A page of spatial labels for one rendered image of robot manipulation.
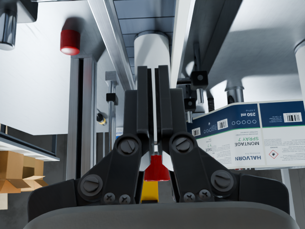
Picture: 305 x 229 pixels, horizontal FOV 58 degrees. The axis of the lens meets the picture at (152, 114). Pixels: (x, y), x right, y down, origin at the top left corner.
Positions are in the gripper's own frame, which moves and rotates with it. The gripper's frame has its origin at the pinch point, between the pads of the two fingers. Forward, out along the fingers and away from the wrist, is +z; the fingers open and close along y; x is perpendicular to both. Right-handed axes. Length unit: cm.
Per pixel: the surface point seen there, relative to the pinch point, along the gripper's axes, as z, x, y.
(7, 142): 92, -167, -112
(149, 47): 20.7, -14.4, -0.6
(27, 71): 36, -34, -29
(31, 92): 41, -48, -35
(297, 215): 89, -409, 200
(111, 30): 10.5, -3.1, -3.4
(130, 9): 21.4, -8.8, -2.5
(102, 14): 9.7, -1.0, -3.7
